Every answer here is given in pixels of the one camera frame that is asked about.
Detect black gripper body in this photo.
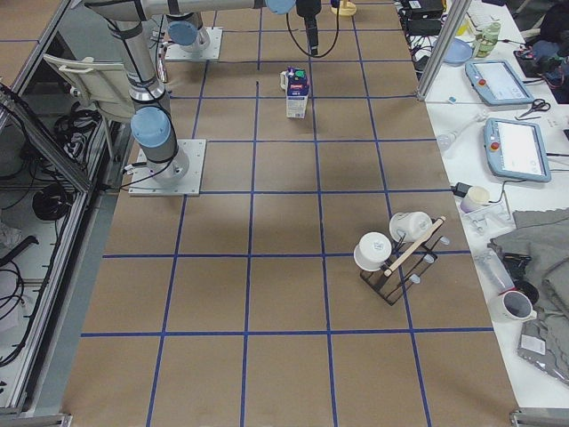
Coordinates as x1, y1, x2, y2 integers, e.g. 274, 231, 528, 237
295, 0, 322, 20

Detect blue white milk carton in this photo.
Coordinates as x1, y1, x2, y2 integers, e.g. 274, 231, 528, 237
284, 67, 309, 118

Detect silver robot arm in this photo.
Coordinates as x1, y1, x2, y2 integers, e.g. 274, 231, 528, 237
84, 1, 322, 178
166, 12, 210, 52

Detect white paper cup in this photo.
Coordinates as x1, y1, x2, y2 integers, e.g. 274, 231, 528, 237
460, 186, 490, 214

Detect wooden mug tree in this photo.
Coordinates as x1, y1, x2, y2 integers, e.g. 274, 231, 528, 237
331, 0, 357, 17

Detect blue plate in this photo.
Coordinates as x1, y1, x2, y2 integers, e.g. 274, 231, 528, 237
444, 38, 473, 67

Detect green tape rolls stack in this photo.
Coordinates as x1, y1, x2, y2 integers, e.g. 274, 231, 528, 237
473, 21, 501, 59

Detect far teach pendant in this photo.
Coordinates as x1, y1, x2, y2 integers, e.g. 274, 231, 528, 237
464, 60, 534, 106

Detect teach pendant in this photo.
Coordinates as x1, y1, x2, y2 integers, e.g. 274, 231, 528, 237
464, 60, 534, 106
484, 118, 551, 182

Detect grey office chair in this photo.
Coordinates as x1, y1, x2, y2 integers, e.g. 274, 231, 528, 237
43, 53, 138, 123

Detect white mug on rack front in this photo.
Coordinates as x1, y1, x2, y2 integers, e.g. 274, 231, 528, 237
353, 231, 392, 272

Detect near teach pendant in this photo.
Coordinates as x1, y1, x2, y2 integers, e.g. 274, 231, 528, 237
484, 118, 551, 182

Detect black scissors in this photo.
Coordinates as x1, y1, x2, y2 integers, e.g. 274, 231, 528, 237
516, 98, 551, 120

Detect grey cloth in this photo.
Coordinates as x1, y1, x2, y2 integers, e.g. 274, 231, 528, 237
488, 209, 568, 383

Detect white mug red rim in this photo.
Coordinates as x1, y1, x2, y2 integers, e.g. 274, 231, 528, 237
487, 290, 537, 323

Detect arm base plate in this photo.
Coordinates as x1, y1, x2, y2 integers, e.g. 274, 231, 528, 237
128, 139, 206, 197
164, 27, 223, 62

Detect aluminium frame post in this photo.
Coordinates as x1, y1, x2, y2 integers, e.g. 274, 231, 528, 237
416, 0, 471, 101

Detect black wire mug rack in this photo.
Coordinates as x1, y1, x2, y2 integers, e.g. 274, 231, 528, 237
359, 216, 450, 305

